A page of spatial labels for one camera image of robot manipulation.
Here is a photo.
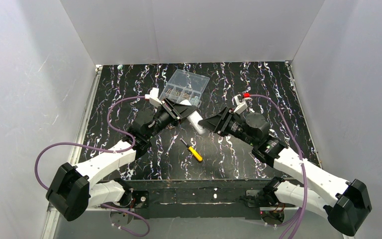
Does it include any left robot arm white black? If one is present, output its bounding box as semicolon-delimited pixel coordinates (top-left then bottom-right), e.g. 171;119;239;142
46;99;197;222

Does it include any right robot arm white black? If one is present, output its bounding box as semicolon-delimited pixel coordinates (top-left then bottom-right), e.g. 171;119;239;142
198;107;372;237

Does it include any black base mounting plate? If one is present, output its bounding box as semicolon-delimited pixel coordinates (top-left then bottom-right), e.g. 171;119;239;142
100;179;297;221

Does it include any white remote control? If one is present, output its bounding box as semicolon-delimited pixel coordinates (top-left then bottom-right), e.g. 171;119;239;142
187;111;207;135

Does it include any yellow handled screwdriver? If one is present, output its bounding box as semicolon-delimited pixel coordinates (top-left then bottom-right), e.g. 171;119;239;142
180;138;203;162

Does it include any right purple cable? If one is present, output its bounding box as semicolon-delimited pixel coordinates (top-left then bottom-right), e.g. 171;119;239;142
249;94;309;239

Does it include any clear plastic parts organizer box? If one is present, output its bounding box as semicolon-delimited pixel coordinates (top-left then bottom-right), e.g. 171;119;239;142
159;69;210;107

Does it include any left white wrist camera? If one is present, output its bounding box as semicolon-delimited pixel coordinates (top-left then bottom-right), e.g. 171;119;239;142
144;88;162;108

